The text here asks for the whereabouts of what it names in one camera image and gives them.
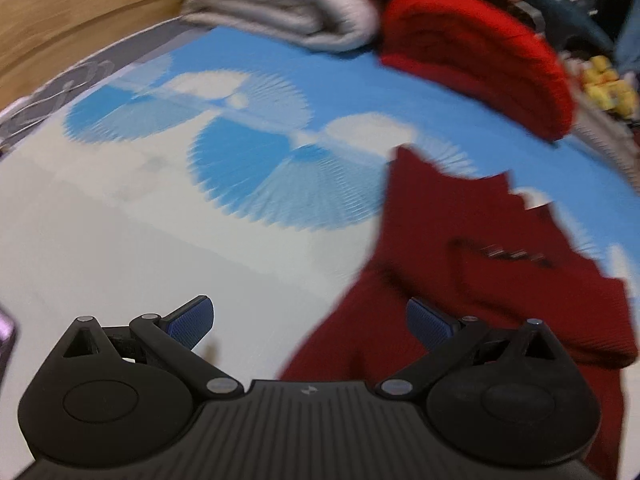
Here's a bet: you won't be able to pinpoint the black smartphone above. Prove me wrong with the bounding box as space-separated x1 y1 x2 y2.
0 305 20 362

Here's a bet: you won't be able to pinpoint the bright red folded blanket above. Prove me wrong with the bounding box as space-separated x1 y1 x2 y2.
379 0 576 142

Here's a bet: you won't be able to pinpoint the blue and white printed bedsheet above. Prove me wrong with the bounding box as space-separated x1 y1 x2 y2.
0 15 640 396

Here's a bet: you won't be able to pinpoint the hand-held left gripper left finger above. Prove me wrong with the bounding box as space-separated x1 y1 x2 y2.
62 296 244 402

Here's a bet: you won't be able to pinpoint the white folded fleece blanket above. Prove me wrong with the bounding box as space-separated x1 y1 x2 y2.
181 0 406 54

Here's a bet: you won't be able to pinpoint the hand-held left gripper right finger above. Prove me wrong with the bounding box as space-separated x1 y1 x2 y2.
375 297 559 402

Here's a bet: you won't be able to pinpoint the dark red knit sweater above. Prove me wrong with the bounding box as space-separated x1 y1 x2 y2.
277 144 640 480

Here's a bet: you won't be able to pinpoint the wooden bed frame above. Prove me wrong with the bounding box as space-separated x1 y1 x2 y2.
0 0 190 111

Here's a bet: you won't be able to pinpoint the yellow plush toys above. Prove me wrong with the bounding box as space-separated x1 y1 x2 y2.
580 55 640 119

